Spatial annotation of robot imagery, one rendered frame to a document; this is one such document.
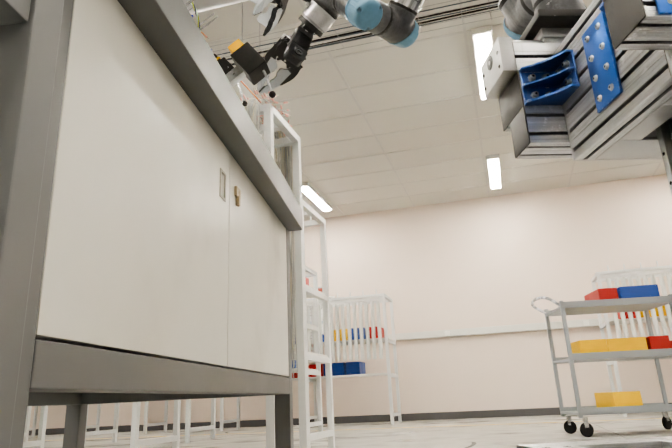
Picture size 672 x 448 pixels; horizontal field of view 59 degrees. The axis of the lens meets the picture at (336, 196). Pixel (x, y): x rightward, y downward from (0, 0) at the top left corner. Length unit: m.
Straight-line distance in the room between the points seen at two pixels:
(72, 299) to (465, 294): 9.02
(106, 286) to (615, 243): 9.28
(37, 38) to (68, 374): 0.29
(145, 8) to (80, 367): 0.42
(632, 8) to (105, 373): 0.87
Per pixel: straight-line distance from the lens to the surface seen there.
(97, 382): 0.65
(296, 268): 2.43
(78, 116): 0.65
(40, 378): 0.57
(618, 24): 1.07
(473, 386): 9.40
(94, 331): 0.65
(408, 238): 9.79
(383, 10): 1.45
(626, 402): 5.14
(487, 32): 5.41
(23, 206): 0.46
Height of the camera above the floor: 0.34
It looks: 19 degrees up
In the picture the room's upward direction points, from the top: 3 degrees counter-clockwise
